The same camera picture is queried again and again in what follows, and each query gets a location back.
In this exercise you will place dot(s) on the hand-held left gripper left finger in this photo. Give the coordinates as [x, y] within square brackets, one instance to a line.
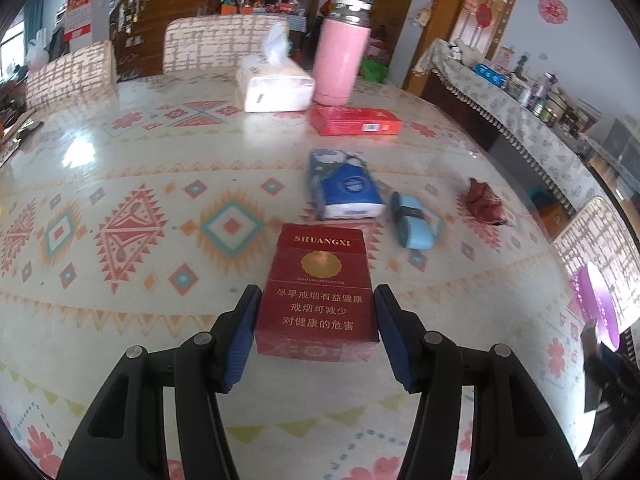
[240, 340]

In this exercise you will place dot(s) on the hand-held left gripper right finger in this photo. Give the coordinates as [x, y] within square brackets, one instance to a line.
[397, 345]

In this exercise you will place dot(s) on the red cigarette pack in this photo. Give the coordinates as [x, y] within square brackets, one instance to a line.
[315, 300]

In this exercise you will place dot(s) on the dark red snack wrapper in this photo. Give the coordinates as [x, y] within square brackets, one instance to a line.
[480, 200]

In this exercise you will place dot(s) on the purple perforated basket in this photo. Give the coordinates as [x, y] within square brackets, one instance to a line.
[595, 295]

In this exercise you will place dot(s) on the red box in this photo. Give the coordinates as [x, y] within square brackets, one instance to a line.
[350, 121]

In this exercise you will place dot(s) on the blue pocket tissue pack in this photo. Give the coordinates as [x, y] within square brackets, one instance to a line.
[345, 190]

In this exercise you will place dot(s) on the patterned fabric chair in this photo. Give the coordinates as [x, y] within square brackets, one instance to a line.
[600, 240]
[70, 77]
[210, 42]

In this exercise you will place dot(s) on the white tissue pack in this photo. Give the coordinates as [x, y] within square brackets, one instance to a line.
[275, 90]

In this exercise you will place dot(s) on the sideboard with patterned cloth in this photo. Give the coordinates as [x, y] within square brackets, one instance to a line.
[515, 120]

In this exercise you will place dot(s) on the green plastic bag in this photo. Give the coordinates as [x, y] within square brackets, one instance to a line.
[374, 69]

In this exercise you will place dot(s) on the blue box on sideboard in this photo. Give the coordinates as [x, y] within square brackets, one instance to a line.
[489, 73]

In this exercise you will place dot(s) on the pink thermos flask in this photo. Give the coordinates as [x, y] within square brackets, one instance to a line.
[340, 60]

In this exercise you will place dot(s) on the wooden staircase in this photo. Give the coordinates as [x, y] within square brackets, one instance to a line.
[160, 20]

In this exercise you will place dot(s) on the wooden door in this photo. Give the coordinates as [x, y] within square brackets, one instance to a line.
[492, 20]

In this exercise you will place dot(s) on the white plastic bag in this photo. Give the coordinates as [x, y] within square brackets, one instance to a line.
[37, 50]

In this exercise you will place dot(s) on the blue window curtain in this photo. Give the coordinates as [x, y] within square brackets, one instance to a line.
[35, 15]

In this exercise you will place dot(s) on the red wall calendar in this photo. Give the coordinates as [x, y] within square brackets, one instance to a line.
[80, 7]

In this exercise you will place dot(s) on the red paper wall decoration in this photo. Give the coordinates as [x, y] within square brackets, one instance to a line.
[552, 10]

